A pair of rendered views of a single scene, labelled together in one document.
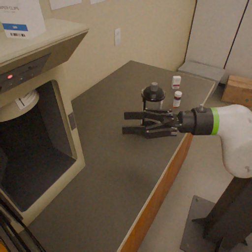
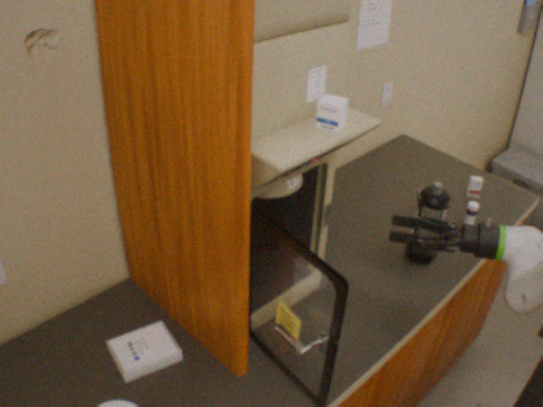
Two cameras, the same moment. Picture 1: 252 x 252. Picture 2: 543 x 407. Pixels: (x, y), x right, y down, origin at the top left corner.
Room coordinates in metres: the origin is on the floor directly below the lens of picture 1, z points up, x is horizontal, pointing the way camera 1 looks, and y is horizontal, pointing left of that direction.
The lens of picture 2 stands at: (-0.64, 0.09, 2.01)
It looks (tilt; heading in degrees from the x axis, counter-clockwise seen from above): 34 degrees down; 12
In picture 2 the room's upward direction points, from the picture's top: 3 degrees clockwise
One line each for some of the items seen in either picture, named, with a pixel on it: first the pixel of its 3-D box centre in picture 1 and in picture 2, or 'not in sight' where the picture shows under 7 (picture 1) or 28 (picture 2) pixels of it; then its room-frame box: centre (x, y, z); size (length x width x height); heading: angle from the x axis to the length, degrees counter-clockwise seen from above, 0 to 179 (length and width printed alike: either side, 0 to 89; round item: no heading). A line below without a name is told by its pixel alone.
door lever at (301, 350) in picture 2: not in sight; (298, 336); (0.07, 0.17, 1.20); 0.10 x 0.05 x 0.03; 50
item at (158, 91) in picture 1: (153, 90); (435, 193); (0.73, -0.12, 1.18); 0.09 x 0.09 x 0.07
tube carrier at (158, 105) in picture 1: (151, 111); (428, 225); (0.73, -0.12, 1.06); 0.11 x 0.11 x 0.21
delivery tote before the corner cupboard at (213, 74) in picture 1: (199, 79); (532, 188); (2.70, -1.12, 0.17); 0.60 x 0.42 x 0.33; 56
